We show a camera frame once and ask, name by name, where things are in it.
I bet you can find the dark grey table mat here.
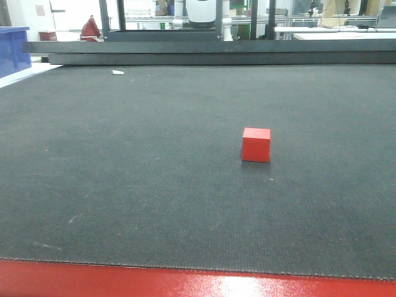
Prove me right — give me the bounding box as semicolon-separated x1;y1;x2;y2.
1;65;395;280

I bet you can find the blue plastic bin far left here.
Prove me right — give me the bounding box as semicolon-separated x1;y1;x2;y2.
0;26;32;78

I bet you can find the small white scrap piece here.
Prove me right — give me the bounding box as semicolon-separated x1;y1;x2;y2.
112;70;124;75

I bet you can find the red magnetic cube block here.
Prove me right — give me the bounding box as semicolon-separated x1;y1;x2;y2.
241;127;271;163

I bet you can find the red metal work table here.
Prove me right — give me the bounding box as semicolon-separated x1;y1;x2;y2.
1;260;395;296

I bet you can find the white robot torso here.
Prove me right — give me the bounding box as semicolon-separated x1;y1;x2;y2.
171;0;233;41

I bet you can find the black foam board stack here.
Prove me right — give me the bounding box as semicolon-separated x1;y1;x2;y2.
24;39;395;66

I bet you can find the red bag in background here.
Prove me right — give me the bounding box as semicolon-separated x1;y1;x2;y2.
80;15;101;42

